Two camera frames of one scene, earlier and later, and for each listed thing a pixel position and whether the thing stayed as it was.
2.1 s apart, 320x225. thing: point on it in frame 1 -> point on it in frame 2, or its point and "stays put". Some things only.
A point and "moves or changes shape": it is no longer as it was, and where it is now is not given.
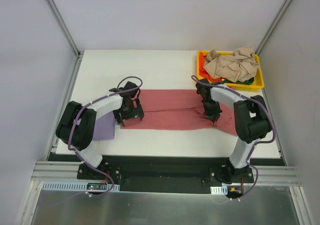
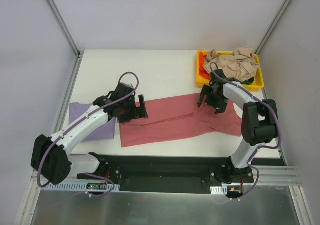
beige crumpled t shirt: x=241 y=65 stays put
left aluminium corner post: x=58 y=18 stays put
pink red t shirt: x=179 y=109 moves or changes shape
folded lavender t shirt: x=104 y=127 stays put
